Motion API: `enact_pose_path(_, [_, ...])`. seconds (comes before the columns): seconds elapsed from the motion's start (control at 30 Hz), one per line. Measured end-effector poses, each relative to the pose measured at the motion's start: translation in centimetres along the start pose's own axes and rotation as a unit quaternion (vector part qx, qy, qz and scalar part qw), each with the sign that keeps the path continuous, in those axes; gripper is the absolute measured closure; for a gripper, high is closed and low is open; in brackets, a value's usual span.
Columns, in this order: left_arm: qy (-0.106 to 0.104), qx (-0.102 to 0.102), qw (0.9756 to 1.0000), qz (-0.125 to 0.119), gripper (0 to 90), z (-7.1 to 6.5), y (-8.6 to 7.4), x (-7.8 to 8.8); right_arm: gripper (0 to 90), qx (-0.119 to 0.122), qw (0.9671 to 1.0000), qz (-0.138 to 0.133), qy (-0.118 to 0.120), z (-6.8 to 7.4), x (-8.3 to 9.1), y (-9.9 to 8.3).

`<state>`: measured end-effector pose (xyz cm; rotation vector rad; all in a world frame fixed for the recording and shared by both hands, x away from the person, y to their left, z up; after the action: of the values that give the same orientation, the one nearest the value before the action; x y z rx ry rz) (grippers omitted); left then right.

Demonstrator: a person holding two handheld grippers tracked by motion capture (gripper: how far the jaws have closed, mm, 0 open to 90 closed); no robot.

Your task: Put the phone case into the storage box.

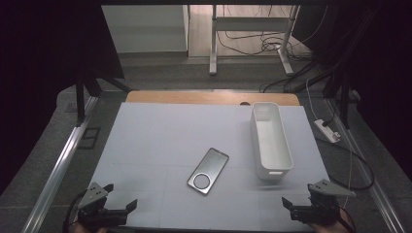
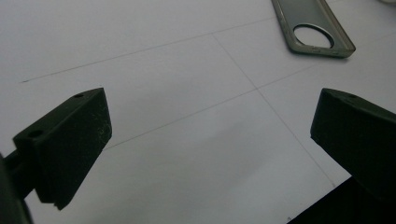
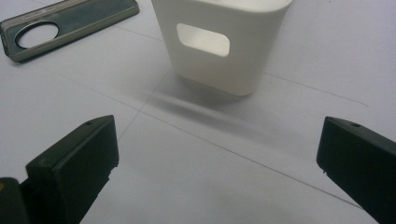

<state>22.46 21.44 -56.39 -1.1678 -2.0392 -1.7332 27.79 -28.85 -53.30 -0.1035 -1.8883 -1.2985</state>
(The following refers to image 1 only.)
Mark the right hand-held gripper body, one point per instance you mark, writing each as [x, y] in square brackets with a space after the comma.
[319, 208]

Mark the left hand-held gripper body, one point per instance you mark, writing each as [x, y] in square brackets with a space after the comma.
[92, 208]

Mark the person's right hand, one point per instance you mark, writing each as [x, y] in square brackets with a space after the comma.
[327, 228]

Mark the person's left hand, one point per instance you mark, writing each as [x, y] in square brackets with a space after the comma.
[86, 230]

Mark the dark floor socket plate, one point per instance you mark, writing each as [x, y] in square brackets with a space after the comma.
[89, 138]

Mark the white plastic storage bin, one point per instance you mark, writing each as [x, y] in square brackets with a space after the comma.
[272, 142]

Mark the white power strip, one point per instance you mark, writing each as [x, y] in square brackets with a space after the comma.
[327, 131]

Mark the white table mat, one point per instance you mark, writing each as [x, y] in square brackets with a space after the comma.
[168, 136]

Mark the black metal stand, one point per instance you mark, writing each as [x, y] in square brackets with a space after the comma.
[345, 103]
[80, 103]

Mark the black curtain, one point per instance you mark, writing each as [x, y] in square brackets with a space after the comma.
[39, 64]
[388, 64]

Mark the white cabinet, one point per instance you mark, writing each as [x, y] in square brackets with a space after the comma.
[145, 29]

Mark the aluminium rail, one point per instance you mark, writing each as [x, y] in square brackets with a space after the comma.
[380, 197]
[58, 171]

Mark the white desk frame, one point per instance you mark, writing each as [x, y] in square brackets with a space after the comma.
[249, 24]

